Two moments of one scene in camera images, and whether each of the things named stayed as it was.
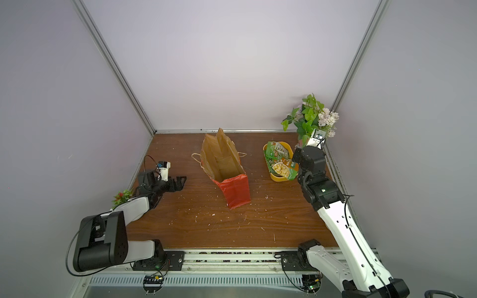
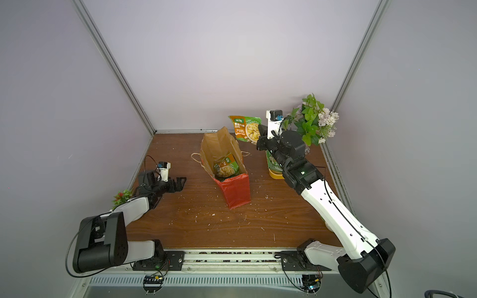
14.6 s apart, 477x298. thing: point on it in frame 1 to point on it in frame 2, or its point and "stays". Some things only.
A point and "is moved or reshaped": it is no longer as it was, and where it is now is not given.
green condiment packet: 269,155 to 246,128
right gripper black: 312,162 to 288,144
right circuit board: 310,284 stays
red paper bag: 221,161 stays
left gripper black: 178,185 stays
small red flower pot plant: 121,197 stays
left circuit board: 153,283 stays
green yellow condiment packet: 289,169 is moved or reshaped
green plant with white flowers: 308,117 stays
